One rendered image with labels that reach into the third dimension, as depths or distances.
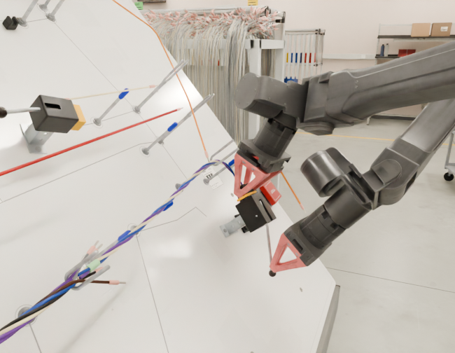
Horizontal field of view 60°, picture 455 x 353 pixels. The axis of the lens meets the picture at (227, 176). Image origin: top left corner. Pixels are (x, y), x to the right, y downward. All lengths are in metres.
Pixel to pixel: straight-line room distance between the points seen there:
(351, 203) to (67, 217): 0.41
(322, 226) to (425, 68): 0.29
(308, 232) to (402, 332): 1.77
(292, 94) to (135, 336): 0.40
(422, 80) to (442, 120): 0.24
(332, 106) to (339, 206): 0.16
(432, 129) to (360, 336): 1.70
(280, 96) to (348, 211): 0.21
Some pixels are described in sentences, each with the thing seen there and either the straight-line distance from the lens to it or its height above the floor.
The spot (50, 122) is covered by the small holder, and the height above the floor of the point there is 1.33.
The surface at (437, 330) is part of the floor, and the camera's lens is 2.48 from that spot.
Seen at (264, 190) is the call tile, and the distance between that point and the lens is 0.88.
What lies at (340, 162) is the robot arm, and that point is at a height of 1.24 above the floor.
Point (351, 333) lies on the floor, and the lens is 2.30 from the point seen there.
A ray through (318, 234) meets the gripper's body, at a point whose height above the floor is 1.13.
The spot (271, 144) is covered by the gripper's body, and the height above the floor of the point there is 1.26.
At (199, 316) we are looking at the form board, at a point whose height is 1.04.
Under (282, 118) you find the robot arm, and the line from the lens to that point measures 0.65.
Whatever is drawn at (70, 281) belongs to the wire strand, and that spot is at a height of 1.22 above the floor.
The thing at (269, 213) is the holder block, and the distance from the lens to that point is 0.71.
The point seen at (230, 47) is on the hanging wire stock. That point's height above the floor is 1.42.
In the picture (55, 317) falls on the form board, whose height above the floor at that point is 1.14.
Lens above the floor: 1.42
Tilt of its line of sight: 18 degrees down
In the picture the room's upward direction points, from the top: straight up
